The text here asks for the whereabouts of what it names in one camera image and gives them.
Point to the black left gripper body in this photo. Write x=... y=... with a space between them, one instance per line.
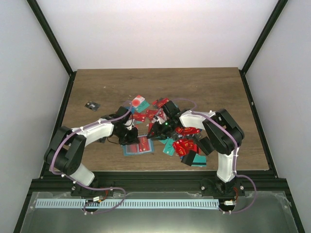
x=126 y=137

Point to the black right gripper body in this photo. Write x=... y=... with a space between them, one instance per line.
x=164 y=131

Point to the red vip card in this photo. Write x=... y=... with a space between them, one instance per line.
x=143 y=145
x=183 y=146

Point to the blue leather card holder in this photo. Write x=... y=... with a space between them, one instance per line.
x=150 y=143

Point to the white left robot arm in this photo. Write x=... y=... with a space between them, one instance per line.
x=65 y=152

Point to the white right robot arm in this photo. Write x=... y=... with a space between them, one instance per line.
x=224 y=135

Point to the white red circle card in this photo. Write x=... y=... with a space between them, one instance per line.
x=137 y=101

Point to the small black card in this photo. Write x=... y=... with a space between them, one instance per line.
x=92 y=105

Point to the teal card with stripe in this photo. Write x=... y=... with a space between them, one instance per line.
x=199 y=161

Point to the black aluminium frame rail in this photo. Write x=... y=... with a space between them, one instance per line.
x=149 y=181

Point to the light blue slotted rail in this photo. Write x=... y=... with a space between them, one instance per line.
x=130 y=204

